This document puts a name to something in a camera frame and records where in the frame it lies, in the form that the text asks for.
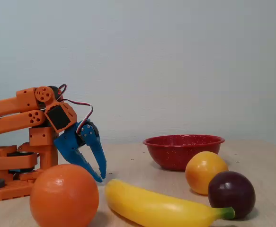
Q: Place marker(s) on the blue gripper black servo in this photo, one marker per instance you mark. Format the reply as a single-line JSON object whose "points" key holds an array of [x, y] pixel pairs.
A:
{"points": [[69, 143]]}

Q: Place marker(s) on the yellow toy banana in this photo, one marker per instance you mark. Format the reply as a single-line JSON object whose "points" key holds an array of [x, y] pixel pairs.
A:
{"points": [[147, 205]]}

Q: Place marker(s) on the orange robot base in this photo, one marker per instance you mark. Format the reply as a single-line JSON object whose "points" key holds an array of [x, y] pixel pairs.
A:
{"points": [[10, 163]]}

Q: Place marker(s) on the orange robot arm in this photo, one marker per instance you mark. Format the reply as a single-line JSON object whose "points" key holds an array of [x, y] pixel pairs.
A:
{"points": [[7, 106]]}

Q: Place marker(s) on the red speckled bowl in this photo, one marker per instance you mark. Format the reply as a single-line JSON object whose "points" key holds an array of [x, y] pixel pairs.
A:
{"points": [[171, 151]]}

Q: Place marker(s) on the orange toy orange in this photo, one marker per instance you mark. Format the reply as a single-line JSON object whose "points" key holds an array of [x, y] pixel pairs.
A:
{"points": [[64, 196]]}

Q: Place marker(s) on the yellow orange toy peach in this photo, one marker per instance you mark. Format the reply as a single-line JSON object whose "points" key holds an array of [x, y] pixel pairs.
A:
{"points": [[204, 170]]}

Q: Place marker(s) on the dark purple toy plum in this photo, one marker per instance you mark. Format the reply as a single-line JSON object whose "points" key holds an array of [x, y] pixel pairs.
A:
{"points": [[231, 194]]}

